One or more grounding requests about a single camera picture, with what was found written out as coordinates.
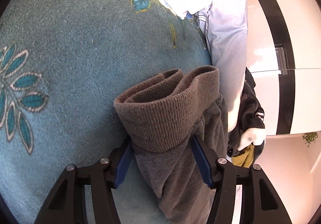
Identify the white glossy wardrobe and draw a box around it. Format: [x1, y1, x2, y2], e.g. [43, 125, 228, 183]
[247, 0, 320, 135]

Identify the green potted plant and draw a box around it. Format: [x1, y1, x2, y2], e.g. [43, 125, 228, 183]
[303, 132, 318, 147]

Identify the mustard yellow knit sweater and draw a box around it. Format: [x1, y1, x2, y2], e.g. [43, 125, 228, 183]
[232, 144, 254, 168]

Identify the grey sweatshirt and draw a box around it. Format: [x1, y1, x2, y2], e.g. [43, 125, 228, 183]
[114, 66, 228, 223]

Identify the teal floral blanket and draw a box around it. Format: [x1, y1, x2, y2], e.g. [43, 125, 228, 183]
[1, 0, 211, 223]

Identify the black and white garment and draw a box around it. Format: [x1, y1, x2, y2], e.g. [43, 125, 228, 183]
[227, 69, 267, 160]

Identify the light blue floral quilt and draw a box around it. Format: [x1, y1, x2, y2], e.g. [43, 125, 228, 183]
[161, 0, 248, 131]

